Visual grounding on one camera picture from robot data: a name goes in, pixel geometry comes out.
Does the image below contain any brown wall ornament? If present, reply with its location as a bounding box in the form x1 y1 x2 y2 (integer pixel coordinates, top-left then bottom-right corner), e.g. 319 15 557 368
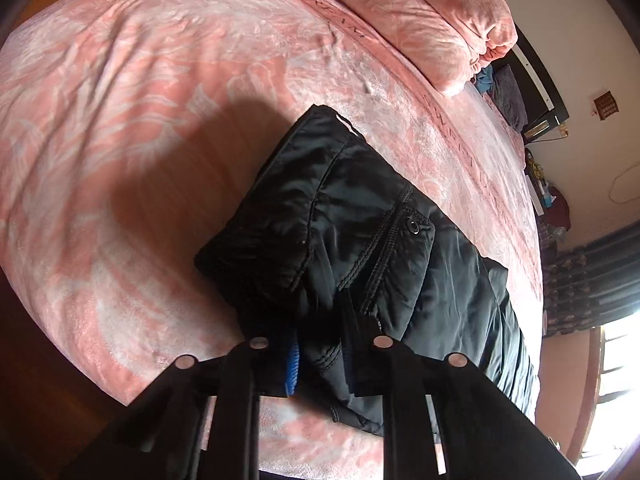
592 91 619 120

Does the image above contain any white wall cable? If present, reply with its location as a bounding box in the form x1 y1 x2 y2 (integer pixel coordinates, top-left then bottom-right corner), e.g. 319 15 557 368
610 164 640 205

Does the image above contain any dark patterned curtain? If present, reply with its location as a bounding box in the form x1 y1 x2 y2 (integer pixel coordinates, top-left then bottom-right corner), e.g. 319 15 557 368
542 225 640 339

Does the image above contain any pink patterned bed blanket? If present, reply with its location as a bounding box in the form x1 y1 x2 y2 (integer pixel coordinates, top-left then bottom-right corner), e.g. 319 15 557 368
0 0 546 480

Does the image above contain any folded pink quilt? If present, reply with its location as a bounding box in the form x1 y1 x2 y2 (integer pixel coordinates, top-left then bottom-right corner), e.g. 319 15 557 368
305 0 518 97

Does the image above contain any black padded jacket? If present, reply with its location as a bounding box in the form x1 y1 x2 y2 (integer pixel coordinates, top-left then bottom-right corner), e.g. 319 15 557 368
194 104 543 438

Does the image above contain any dark bed headboard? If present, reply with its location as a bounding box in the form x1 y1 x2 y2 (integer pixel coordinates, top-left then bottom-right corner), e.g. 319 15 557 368
500 24 571 142

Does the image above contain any window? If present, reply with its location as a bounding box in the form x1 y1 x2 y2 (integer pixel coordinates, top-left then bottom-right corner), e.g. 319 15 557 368
575 305 640 476

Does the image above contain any red cloth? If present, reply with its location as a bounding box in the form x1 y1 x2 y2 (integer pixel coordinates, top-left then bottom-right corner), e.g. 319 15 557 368
547 192 572 232

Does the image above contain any grey pillow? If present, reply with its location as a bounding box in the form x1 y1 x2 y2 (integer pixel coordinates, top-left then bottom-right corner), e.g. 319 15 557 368
492 64 529 132

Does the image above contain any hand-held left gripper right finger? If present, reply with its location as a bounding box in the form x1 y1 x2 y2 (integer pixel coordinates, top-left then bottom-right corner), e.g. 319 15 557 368
339 287 582 480

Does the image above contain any blue cloth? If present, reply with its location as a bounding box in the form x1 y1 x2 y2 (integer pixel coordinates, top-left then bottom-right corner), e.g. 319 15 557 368
474 66 497 95

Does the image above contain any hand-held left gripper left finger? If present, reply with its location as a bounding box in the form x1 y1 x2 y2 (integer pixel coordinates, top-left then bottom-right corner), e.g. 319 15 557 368
60 329 303 480

